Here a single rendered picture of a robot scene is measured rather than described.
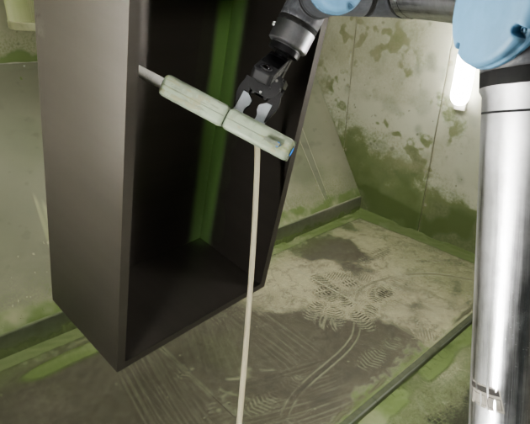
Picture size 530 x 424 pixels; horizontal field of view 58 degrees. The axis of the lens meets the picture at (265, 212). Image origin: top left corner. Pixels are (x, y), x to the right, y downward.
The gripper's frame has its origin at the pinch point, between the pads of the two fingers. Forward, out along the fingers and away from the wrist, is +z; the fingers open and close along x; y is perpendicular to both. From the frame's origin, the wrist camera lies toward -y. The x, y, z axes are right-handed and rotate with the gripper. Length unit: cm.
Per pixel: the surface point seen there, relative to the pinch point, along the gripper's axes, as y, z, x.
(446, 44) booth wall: 175, -88, -48
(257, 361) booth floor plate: 82, 82, -35
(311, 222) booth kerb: 196, 36, -32
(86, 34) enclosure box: -13.4, -2.5, 33.2
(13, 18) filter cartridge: 75, 6, 111
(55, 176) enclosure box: 9, 33, 38
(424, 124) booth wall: 192, -48, -62
